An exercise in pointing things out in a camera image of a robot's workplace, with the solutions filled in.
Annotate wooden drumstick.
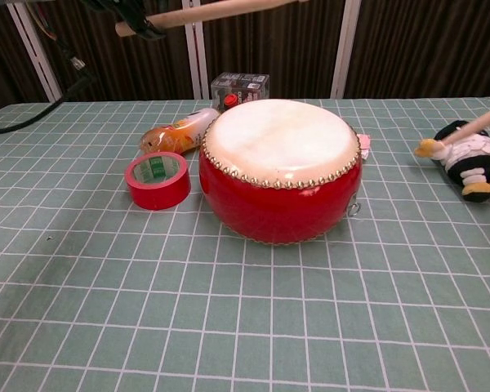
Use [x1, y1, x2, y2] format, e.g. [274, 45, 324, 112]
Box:
[114, 0, 299, 37]
[441, 101, 490, 145]

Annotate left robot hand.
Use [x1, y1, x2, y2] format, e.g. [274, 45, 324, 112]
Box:
[85, 0, 167, 42]

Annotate white partition post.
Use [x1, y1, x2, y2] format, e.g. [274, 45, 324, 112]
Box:
[6, 0, 65, 103]
[332, 0, 363, 99]
[181, 0, 210, 100]

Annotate red drum with white skin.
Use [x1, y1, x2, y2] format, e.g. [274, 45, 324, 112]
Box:
[198, 99, 361, 246]

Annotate black white plush doll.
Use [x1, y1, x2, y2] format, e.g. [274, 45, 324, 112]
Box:
[414, 119, 490, 203]

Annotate pink wet wipes pack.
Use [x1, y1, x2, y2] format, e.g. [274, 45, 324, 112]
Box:
[357, 133, 372, 163]

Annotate orange juice bottle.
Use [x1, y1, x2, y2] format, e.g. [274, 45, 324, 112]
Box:
[140, 107, 221, 155]

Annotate green checked tablecloth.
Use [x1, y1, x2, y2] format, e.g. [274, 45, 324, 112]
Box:
[0, 96, 490, 392]

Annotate clear plastic box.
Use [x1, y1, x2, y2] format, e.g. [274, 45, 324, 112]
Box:
[210, 72, 270, 114]

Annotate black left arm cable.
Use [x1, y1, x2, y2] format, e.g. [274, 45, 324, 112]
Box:
[0, 0, 91, 136]

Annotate red tape roll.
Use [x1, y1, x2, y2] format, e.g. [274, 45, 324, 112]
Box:
[124, 151, 192, 211]

